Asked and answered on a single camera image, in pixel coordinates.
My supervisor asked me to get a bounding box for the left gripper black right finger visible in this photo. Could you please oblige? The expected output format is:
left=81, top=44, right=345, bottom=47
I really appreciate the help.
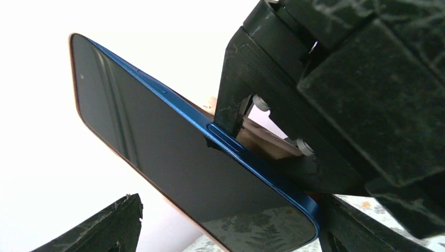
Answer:
left=214, top=27, right=374, bottom=196

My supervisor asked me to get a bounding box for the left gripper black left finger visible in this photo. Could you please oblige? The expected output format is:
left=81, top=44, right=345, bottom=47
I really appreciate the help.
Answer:
left=33, top=194, right=143, bottom=252

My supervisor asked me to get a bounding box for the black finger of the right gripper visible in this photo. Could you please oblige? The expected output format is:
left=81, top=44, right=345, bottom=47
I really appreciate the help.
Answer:
left=318, top=195, right=429, bottom=252

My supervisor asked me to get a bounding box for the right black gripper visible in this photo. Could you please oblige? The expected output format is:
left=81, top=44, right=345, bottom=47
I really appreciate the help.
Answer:
left=243, top=1, right=444, bottom=238

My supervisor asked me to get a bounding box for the black phone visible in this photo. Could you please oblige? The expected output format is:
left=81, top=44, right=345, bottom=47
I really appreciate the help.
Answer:
left=69, top=33, right=321, bottom=252

